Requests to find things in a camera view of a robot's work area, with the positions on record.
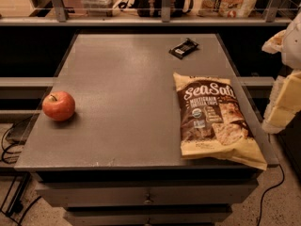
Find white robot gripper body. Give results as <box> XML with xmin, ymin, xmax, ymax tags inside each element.
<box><xmin>281</xmin><ymin>13</ymin><xmax>301</xmax><ymax>70</ymax></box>

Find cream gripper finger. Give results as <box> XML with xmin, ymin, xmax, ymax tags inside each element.
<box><xmin>261</xmin><ymin>71</ymin><xmax>301</xmax><ymax>134</ymax></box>
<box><xmin>261</xmin><ymin>30</ymin><xmax>286</xmax><ymax>54</ymax></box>

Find brown sea salt chip bag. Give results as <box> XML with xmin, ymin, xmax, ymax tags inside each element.
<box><xmin>173</xmin><ymin>73</ymin><xmax>267</xmax><ymax>170</ymax></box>

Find snack bag on back shelf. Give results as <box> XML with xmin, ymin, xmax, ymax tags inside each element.
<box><xmin>198</xmin><ymin>0</ymin><xmax>257</xmax><ymax>18</ymax></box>

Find red apple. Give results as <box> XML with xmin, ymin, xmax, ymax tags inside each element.
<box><xmin>42</xmin><ymin>91</ymin><xmax>75</xmax><ymax>121</ymax></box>

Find black snack bar wrapper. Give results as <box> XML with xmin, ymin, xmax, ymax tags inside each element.
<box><xmin>168</xmin><ymin>38</ymin><xmax>198</xmax><ymax>59</ymax></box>

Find grey cabinet drawer with knob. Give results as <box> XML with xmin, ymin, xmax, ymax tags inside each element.
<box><xmin>36</xmin><ymin>179</ymin><xmax>258</xmax><ymax>208</ymax></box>

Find grey metal shelf rail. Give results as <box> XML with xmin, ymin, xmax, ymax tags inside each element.
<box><xmin>0</xmin><ymin>0</ymin><xmax>300</xmax><ymax>26</ymax></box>

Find black cable on right floor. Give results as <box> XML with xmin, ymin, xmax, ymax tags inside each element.
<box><xmin>255</xmin><ymin>163</ymin><xmax>286</xmax><ymax>226</ymax></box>

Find black cables on left floor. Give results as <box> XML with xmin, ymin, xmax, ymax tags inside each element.
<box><xmin>0</xmin><ymin>115</ymin><xmax>41</xmax><ymax>226</ymax></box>

